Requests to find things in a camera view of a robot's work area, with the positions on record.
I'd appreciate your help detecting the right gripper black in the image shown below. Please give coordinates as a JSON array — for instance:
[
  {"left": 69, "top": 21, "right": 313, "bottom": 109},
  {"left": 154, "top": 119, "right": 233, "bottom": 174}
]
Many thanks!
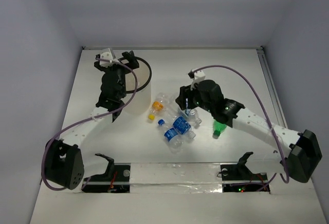
[{"left": 176, "top": 83, "right": 214, "bottom": 113}]

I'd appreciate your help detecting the clear bottle green white label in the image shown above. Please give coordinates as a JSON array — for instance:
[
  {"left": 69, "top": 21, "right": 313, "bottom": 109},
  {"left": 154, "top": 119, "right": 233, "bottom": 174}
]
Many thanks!
[{"left": 177, "top": 107, "right": 202, "bottom": 128}]

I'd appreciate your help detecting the orange label bottle yellow cap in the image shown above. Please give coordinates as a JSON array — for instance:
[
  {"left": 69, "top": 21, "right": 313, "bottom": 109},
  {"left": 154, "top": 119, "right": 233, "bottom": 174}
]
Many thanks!
[{"left": 148, "top": 92, "right": 169, "bottom": 121}]

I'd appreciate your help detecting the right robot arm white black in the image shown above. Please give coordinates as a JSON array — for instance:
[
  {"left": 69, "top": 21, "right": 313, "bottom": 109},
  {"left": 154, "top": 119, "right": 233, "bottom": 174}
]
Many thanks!
[{"left": 175, "top": 80, "right": 322, "bottom": 183}]

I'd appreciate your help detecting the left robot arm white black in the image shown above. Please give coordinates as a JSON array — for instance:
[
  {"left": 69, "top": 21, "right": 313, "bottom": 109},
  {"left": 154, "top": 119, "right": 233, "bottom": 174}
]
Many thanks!
[{"left": 41, "top": 48, "right": 139, "bottom": 191}]

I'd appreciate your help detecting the white cylindrical bin black rim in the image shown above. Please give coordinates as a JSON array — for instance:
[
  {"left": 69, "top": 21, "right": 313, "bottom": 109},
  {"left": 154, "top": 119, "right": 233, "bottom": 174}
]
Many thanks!
[{"left": 123, "top": 57, "right": 152, "bottom": 115}]

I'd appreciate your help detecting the green plastic bottle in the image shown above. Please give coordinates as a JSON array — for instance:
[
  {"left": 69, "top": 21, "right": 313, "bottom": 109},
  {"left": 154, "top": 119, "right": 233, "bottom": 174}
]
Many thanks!
[{"left": 213, "top": 120, "right": 227, "bottom": 139}]

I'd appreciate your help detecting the blue label bottle white cap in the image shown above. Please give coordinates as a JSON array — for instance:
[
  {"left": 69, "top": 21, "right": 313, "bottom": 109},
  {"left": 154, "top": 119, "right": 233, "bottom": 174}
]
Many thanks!
[{"left": 172, "top": 116, "right": 196, "bottom": 140}]

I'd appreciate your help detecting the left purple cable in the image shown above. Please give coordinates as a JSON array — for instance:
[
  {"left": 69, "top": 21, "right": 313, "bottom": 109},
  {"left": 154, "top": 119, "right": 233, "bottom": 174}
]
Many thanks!
[{"left": 41, "top": 58, "right": 139, "bottom": 191}]

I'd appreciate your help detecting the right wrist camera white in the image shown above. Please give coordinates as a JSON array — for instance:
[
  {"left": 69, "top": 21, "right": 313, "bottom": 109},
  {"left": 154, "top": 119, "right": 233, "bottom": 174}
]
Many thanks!
[{"left": 188, "top": 69, "right": 206, "bottom": 89}]

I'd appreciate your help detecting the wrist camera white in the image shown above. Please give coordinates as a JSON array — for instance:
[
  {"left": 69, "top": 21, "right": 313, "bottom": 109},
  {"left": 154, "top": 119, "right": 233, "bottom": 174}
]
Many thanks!
[
  {"left": 188, "top": 69, "right": 206, "bottom": 89},
  {"left": 96, "top": 48, "right": 119, "bottom": 67}
]

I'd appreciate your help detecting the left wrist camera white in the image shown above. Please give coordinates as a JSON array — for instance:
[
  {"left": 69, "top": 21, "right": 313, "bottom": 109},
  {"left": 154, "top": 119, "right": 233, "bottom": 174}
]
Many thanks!
[{"left": 96, "top": 48, "right": 119, "bottom": 67}]

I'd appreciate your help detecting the aluminium rail right edge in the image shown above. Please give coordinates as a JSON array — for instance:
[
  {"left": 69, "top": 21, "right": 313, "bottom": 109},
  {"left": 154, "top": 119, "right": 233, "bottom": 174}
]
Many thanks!
[{"left": 256, "top": 47, "right": 287, "bottom": 128}]

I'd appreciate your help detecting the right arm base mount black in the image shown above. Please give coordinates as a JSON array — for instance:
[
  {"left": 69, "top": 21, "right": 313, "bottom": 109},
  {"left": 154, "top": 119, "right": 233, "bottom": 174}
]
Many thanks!
[{"left": 217, "top": 152, "right": 270, "bottom": 193}]

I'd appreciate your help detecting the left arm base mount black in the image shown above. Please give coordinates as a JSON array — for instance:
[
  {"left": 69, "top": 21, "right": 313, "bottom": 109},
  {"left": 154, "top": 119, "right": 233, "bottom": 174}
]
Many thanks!
[{"left": 82, "top": 153, "right": 131, "bottom": 193}]

